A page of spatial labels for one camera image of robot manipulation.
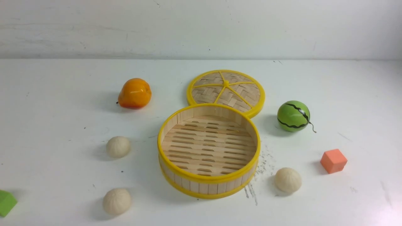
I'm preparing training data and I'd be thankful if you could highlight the white bun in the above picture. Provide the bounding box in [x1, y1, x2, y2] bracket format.
[274, 167, 302, 194]
[102, 188, 132, 216]
[106, 136, 131, 158]

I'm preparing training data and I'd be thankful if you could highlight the yellow rimmed bamboo steamer tray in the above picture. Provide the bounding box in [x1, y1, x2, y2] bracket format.
[157, 104, 260, 199]

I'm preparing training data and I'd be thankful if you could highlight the yellow woven bamboo steamer lid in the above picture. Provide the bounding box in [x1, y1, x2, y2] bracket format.
[186, 70, 265, 118]

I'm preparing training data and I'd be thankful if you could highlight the orange toy pear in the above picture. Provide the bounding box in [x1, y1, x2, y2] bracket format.
[117, 78, 152, 109]

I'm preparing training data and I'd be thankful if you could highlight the green toy watermelon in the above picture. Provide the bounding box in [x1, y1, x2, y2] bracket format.
[277, 100, 316, 133]

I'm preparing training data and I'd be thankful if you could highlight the orange foam cube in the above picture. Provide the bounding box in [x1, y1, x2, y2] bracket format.
[320, 149, 348, 174]

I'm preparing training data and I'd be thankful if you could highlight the green foam block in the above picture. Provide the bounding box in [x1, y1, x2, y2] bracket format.
[0, 190, 18, 217]

